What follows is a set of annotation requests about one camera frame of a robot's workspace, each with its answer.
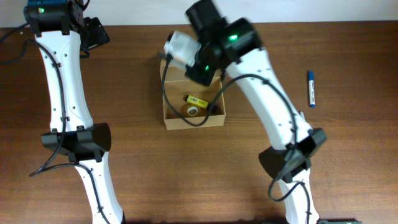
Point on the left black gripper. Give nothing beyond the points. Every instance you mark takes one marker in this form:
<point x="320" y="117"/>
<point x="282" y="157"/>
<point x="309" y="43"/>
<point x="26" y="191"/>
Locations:
<point x="97" y="33"/>

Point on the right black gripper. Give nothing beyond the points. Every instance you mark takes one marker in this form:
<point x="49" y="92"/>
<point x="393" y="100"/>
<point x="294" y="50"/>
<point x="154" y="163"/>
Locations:
<point x="206" y="76"/>

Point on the yellow highlighter marker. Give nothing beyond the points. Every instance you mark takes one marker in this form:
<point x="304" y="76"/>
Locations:
<point x="193" y="101"/>

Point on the yellow transparent tape roll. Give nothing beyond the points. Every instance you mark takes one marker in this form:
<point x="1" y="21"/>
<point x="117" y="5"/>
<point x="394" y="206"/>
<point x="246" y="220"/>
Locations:
<point x="191" y="110"/>

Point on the white marker blue cap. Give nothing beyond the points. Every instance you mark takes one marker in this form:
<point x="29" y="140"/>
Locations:
<point x="311" y="89"/>

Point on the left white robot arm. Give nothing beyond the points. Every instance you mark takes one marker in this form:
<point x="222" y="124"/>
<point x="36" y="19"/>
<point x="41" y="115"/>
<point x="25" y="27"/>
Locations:
<point x="64" y="36"/>

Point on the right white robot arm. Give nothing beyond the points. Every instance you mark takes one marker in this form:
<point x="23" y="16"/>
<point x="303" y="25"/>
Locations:
<point x="236" y="49"/>

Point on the grey black permanent marker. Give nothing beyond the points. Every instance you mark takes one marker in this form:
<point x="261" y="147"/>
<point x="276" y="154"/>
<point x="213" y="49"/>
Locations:
<point x="302" y="115"/>

